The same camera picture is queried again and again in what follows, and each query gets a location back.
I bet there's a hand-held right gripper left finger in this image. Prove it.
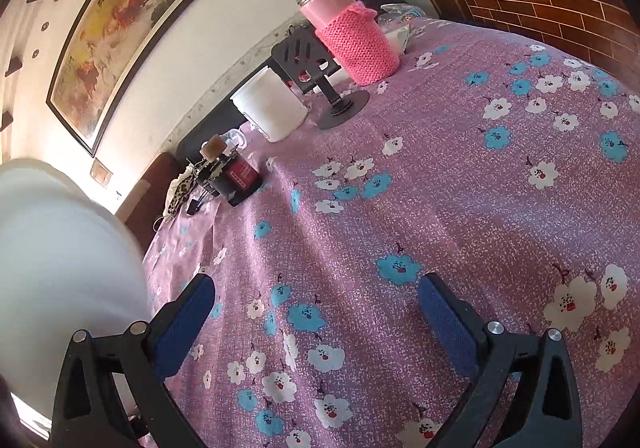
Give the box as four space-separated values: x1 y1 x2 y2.
50 273 217 448

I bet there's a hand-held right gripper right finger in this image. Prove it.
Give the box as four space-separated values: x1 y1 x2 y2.
417 273 585 448

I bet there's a brown armchair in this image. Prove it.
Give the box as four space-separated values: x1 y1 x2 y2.
125 153 181 249

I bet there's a leopard print cloth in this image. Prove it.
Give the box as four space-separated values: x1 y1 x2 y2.
162 168 201 219

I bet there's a purple floral tablecloth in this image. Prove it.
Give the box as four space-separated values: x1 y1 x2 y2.
140 18 640 448

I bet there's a dark red bottle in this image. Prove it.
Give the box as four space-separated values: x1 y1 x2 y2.
200 138 263 207

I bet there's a dark sofa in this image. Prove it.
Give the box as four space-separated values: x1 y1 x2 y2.
175 100 248 161

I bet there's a small glass jar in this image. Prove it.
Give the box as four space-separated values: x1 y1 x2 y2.
220 130 248 153

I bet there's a white plastic container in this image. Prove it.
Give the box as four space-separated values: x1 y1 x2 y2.
230 66 309 143

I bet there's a pink bottle with knit sleeve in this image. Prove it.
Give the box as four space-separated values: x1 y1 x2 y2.
286 0 401 87

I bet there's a black phone stand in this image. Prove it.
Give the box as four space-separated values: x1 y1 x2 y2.
270 25 371 131

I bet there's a clear plastic bag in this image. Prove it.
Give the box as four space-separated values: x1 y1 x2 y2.
377 2 426 53

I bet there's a wooden cabinet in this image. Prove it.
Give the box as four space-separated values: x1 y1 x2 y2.
375 0 640 78

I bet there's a framed wall painting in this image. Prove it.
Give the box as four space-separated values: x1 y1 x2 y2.
46 0 205 157

